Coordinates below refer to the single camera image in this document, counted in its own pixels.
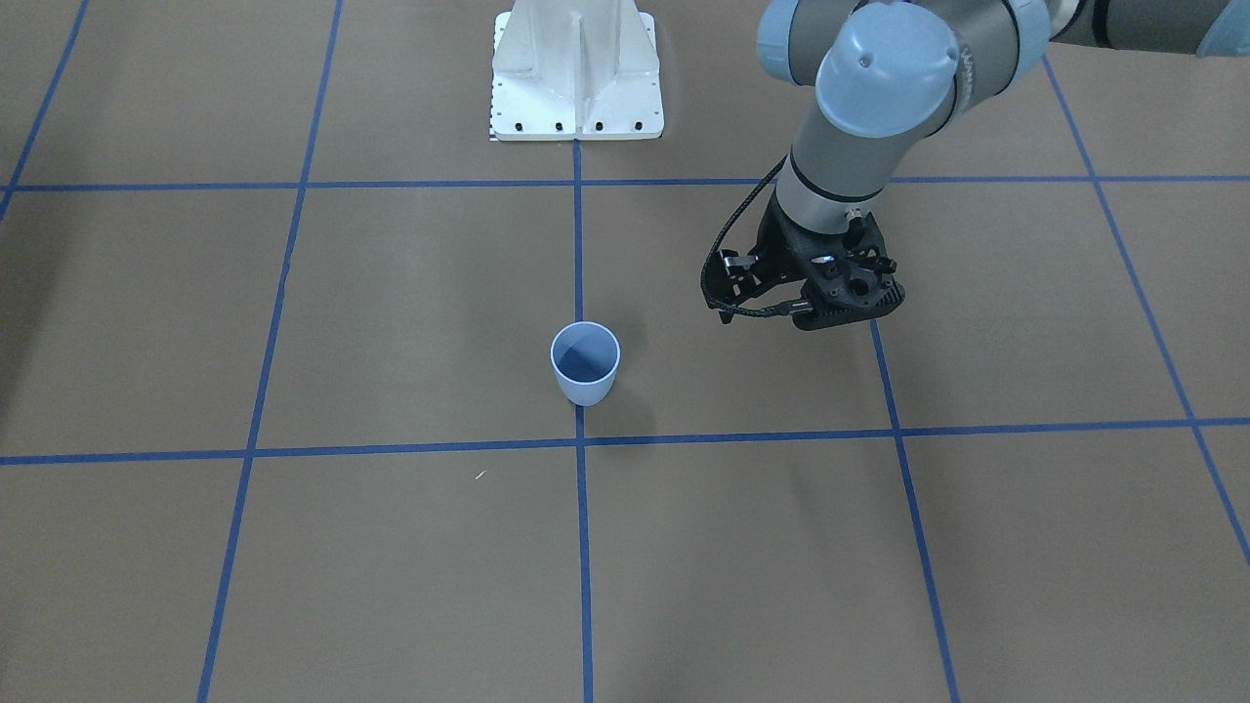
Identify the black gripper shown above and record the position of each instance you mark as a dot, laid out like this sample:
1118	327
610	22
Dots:
778	256

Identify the light blue plastic cup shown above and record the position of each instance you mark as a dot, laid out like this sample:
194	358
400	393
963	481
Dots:
585	357

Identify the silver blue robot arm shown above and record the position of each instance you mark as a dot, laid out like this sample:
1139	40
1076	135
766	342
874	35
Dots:
885	75

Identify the brown paper table cover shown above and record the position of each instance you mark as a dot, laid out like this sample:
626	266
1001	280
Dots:
279	419

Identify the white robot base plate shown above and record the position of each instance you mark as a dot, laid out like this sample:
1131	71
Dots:
575	70

